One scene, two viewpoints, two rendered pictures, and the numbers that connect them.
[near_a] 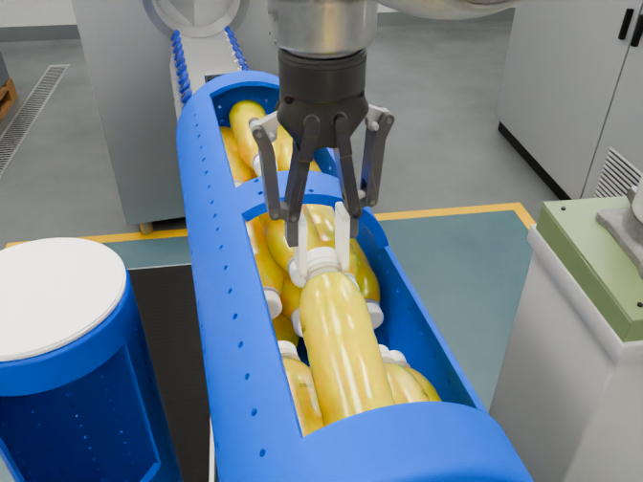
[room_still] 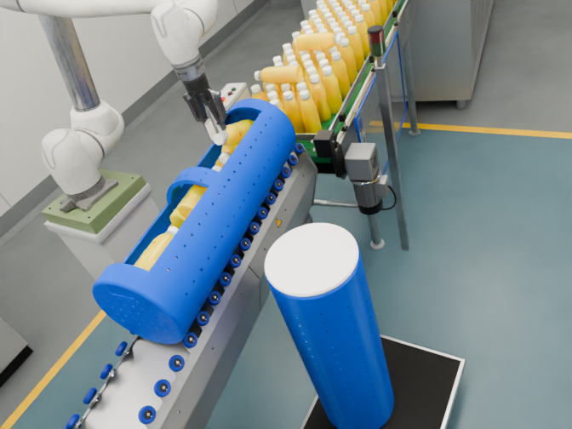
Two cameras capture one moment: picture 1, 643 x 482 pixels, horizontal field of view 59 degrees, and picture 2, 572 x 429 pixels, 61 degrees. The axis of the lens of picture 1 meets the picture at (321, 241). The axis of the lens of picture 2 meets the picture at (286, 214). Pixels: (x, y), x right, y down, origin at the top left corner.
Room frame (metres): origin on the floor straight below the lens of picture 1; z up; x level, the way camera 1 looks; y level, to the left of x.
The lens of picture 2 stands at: (1.32, 1.17, 2.05)
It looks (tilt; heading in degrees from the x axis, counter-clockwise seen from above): 40 degrees down; 230
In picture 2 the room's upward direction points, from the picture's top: 20 degrees counter-clockwise
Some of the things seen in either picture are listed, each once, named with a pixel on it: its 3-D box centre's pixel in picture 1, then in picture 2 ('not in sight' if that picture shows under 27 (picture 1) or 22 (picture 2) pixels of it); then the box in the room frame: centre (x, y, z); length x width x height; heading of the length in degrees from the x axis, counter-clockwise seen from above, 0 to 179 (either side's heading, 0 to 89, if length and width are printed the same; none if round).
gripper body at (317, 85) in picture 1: (321, 97); (198, 88); (0.48, 0.00, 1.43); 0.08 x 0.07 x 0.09; 104
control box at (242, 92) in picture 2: not in sight; (230, 104); (0.06, -0.41, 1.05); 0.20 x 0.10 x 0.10; 15
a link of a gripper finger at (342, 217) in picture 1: (342, 236); (210, 129); (0.49, -0.02, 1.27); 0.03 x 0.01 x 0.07; 14
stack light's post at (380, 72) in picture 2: not in sight; (395, 170); (-0.28, 0.17, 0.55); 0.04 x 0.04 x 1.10; 15
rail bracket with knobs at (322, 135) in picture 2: not in sight; (325, 145); (0.09, 0.10, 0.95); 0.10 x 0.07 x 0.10; 105
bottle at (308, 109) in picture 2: not in sight; (310, 116); (-0.02, -0.03, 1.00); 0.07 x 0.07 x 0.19
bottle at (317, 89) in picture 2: not in sight; (319, 99); (-0.14, -0.07, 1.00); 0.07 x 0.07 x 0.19
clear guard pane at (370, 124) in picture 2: not in sight; (385, 115); (-0.49, 0.02, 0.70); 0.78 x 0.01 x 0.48; 15
